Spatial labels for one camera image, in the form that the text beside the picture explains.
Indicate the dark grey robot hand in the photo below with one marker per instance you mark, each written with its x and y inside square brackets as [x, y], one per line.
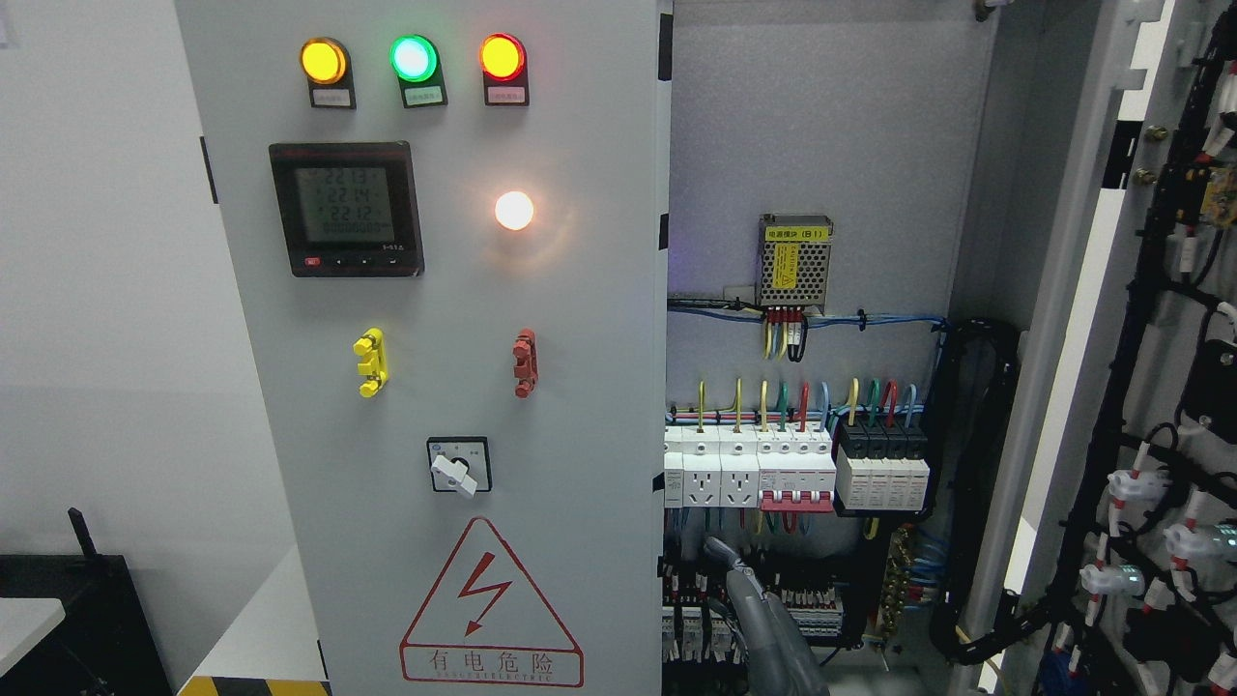
[780, 662]

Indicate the grey cabinet door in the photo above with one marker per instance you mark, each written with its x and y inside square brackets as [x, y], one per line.
[573, 465]
[1153, 357]

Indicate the lower relay terminal row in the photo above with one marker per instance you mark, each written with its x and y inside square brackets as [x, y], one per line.
[699, 624]

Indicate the brass ground bus bar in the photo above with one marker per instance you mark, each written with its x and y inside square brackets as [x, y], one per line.
[896, 576]

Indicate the white socket breaker row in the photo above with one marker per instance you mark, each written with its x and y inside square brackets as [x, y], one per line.
[771, 470]

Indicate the black surge protector module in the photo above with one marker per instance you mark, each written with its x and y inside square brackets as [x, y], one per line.
[881, 468]

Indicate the red electric hazard warning sticker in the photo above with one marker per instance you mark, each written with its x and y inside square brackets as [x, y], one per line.
[486, 621]

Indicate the metal mesh power supply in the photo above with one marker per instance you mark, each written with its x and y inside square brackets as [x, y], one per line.
[795, 257]

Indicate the white glowing indicator light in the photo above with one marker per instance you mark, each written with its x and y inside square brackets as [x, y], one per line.
[514, 210]

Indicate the black digital power meter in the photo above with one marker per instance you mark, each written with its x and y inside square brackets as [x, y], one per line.
[348, 209]

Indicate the red indicator light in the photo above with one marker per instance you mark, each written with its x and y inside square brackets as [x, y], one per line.
[503, 61]

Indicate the black box at left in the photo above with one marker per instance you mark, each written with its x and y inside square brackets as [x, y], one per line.
[103, 645]

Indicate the green indicator light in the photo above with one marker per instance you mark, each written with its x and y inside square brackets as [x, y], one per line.
[415, 61]

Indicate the yellow indicator light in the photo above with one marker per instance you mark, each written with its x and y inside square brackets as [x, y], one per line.
[328, 71]

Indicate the white rotary selector switch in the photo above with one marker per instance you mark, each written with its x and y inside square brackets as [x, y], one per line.
[460, 464]

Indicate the red terminal post block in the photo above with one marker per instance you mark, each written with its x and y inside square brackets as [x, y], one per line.
[525, 368]

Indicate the yellow terminal post block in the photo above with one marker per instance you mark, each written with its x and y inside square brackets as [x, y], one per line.
[372, 361]

